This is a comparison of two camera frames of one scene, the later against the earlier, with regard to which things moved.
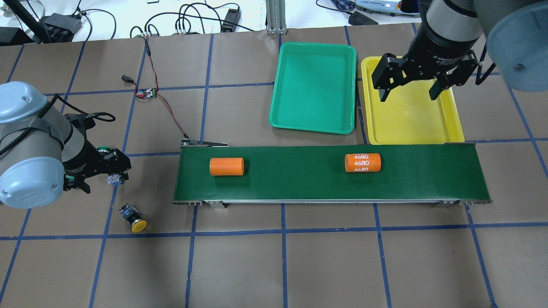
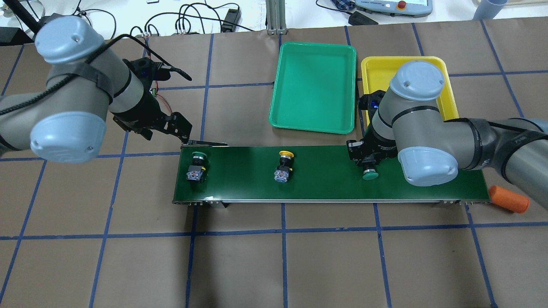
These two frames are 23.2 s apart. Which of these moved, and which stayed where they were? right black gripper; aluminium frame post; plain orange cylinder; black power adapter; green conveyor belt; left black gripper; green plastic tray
Moved: right black gripper; plain orange cylinder; left black gripper
Stayed: black power adapter; green conveyor belt; aluminium frame post; green plastic tray
